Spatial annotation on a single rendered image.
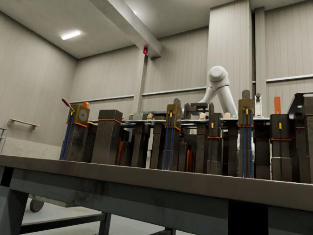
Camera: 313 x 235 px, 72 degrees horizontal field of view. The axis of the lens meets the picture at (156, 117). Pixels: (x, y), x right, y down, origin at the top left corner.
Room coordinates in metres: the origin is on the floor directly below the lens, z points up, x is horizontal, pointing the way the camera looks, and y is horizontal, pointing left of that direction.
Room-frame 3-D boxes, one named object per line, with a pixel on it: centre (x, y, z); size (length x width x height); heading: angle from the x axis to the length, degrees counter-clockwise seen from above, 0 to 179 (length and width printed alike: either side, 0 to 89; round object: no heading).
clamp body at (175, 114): (1.08, -0.08, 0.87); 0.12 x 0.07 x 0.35; 155
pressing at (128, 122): (1.28, -0.09, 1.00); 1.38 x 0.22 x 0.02; 65
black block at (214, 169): (1.00, -0.28, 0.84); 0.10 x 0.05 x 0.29; 155
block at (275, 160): (0.87, -0.51, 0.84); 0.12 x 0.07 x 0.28; 155
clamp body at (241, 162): (0.91, -0.39, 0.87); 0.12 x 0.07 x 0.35; 155
